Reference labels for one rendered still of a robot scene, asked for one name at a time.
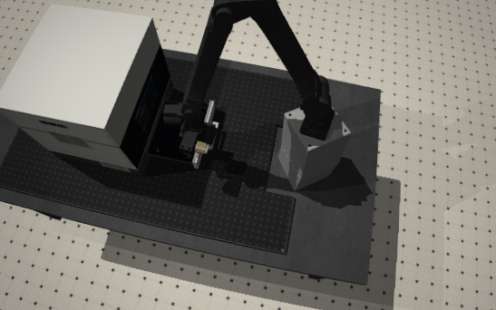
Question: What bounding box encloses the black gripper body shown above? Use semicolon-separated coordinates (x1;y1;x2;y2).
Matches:
180;122;216;144

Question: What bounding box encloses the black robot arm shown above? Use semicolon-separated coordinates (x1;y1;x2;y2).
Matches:
163;0;335;155

